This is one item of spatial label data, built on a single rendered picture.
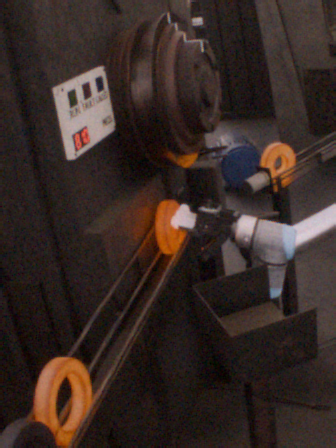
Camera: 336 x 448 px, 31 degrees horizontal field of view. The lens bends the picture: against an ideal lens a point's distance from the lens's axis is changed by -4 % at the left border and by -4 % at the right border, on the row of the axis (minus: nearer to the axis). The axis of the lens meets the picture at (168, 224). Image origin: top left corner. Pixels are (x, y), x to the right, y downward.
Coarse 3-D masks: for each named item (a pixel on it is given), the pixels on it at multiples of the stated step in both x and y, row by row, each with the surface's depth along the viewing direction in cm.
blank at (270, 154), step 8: (272, 144) 227; (280, 144) 227; (264, 152) 226; (272, 152) 225; (280, 152) 227; (288, 152) 229; (264, 160) 225; (272, 160) 226; (288, 160) 230; (272, 168) 227; (280, 168) 233; (272, 176) 228; (280, 176) 230
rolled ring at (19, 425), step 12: (24, 420) 105; (36, 420) 107; (12, 432) 100; (24, 432) 102; (36, 432) 105; (48, 432) 109; (0, 444) 98; (12, 444) 98; (24, 444) 101; (36, 444) 109; (48, 444) 109
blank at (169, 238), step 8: (168, 200) 179; (160, 208) 175; (168, 208) 175; (176, 208) 181; (160, 216) 174; (168, 216) 175; (160, 224) 173; (168, 224) 175; (160, 232) 173; (168, 232) 174; (176, 232) 183; (160, 240) 174; (168, 240) 174; (176, 240) 180; (160, 248) 176; (168, 248) 175; (176, 248) 180
